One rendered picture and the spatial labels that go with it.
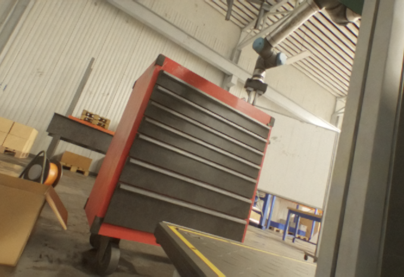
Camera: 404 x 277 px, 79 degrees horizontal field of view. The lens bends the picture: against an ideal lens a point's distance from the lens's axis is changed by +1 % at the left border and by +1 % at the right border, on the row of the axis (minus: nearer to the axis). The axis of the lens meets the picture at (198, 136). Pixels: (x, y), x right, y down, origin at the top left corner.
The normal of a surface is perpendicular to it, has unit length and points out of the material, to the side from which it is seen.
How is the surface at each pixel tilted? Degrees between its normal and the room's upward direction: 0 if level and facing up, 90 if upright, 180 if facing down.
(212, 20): 90
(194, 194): 90
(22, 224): 90
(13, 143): 90
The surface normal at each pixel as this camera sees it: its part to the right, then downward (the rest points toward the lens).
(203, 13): 0.47, -0.07
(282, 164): 0.07, -0.21
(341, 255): -0.89, -0.36
